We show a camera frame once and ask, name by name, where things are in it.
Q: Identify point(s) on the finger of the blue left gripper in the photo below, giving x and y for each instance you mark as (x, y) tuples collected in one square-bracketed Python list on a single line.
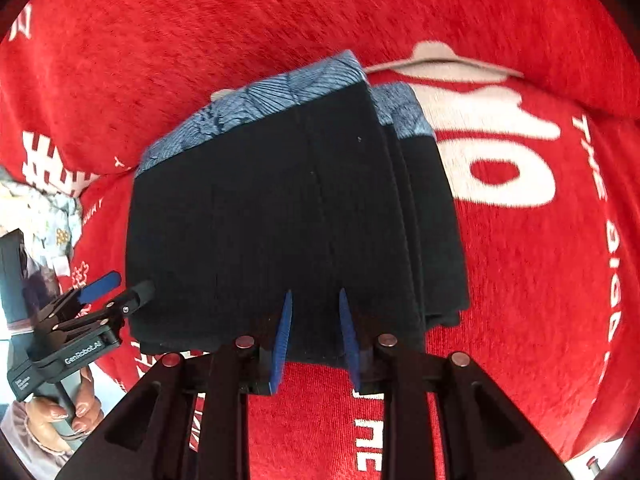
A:
[(99, 288), (132, 299)]

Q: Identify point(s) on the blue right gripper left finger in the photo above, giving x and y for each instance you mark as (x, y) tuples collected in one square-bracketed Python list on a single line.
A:
[(252, 364)]

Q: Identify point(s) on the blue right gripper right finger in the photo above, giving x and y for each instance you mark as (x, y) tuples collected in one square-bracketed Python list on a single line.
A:
[(379, 363)]

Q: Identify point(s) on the black pants blue waistband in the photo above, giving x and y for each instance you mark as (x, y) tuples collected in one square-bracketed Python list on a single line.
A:
[(307, 186)]

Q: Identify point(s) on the person's left forearm sleeve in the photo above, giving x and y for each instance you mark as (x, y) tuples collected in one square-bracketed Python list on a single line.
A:
[(42, 462)]

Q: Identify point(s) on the person's left hand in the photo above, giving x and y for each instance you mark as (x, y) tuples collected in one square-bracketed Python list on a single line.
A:
[(42, 413)]

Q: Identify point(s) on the light floral patterned cloth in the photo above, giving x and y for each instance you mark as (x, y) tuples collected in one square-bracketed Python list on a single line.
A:
[(51, 223)]

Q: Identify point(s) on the red pillow white characters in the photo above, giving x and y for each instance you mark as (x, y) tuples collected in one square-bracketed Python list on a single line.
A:
[(102, 79)]

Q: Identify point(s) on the red bedspread white characters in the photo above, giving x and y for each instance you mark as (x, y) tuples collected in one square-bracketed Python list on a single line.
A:
[(547, 197)]

